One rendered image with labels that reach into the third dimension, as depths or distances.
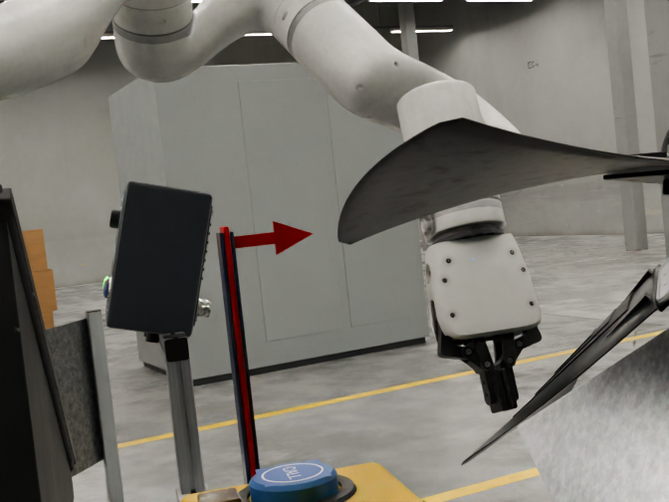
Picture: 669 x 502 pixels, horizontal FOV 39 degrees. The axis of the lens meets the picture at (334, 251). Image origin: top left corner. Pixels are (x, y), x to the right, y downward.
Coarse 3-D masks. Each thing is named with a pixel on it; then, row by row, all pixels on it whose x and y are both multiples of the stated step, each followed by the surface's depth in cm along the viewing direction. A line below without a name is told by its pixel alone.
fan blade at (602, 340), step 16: (656, 272) 85; (640, 288) 86; (656, 288) 82; (624, 304) 86; (640, 304) 81; (656, 304) 79; (608, 320) 86; (624, 320) 82; (640, 320) 79; (592, 336) 87; (608, 336) 82; (624, 336) 79; (576, 352) 88; (592, 352) 82; (560, 368) 89; (576, 368) 83; (544, 384) 90; (560, 384) 82; (544, 400) 82; (528, 416) 82; (496, 432) 88; (480, 448) 85
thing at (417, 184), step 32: (448, 128) 57; (480, 128) 58; (384, 160) 62; (416, 160) 62; (448, 160) 63; (480, 160) 64; (512, 160) 64; (544, 160) 65; (576, 160) 65; (608, 160) 65; (640, 160) 66; (352, 192) 67; (384, 192) 68; (416, 192) 70; (448, 192) 72; (480, 192) 74; (352, 224) 73; (384, 224) 76
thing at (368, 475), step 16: (368, 464) 47; (352, 480) 44; (368, 480) 44; (384, 480) 44; (192, 496) 44; (240, 496) 43; (336, 496) 41; (352, 496) 42; (368, 496) 42; (384, 496) 41; (400, 496) 41; (416, 496) 41
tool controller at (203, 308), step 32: (128, 192) 121; (160, 192) 122; (192, 192) 123; (128, 224) 121; (160, 224) 122; (192, 224) 123; (128, 256) 121; (160, 256) 122; (192, 256) 123; (128, 288) 121; (160, 288) 122; (192, 288) 123; (128, 320) 121; (160, 320) 122; (192, 320) 123
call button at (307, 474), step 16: (288, 464) 44; (304, 464) 44; (320, 464) 44; (256, 480) 42; (272, 480) 42; (288, 480) 42; (304, 480) 42; (320, 480) 42; (336, 480) 43; (256, 496) 42; (272, 496) 41; (288, 496) 41; (304, 496) 41; (320, 496) 41
